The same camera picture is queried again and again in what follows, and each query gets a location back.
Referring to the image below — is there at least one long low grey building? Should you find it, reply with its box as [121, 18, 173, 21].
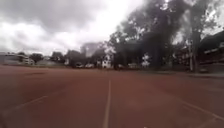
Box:
[0, 51, 35, 66]

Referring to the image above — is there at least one red-roofed building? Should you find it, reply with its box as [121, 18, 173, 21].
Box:
[196, 30, 224, 73]

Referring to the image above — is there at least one white car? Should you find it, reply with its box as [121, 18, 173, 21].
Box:
[84, 63, 96, 70]

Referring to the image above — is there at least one small white building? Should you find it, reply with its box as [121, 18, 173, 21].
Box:
[101, 57, 113, 70]

